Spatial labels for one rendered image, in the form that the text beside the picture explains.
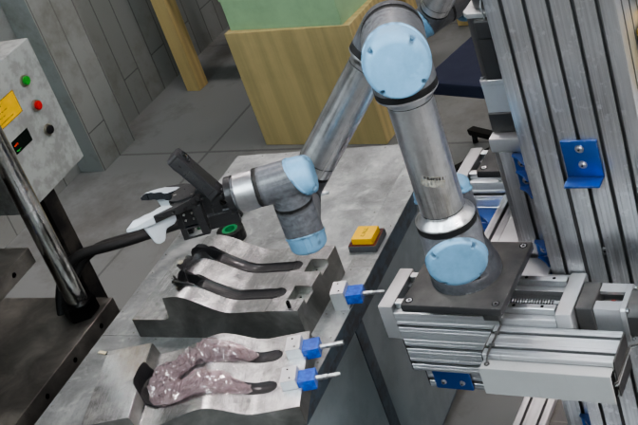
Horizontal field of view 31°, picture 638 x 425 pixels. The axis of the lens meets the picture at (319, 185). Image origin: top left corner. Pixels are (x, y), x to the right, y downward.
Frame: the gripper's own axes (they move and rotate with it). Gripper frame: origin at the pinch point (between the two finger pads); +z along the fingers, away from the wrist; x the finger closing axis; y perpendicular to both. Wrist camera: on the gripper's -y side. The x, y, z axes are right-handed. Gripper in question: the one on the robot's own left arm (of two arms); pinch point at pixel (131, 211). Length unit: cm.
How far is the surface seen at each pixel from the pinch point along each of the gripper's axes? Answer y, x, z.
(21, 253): 31, 77, 60
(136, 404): 53, 22, 24
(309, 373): 56, 22, -16
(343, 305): 58, 52, -23
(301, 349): 55, 31, -14
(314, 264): 50, 64, -18
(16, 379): 59, 61, 68
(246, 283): 49, 62, 0
